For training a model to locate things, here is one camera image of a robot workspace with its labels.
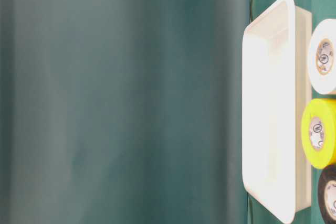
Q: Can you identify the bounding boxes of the white plastic case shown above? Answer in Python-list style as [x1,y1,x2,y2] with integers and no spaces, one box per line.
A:
[242,0,312,223]

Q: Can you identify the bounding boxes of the white tape roll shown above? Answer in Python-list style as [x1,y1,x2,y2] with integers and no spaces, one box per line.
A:
[307,19,335,95]

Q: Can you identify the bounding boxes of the black tape roll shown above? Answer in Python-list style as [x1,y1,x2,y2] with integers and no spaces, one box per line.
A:
[318,165,336,223]

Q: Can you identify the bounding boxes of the yellow tape roll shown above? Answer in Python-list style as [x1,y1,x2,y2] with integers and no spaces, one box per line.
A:
[301,99,335,169]

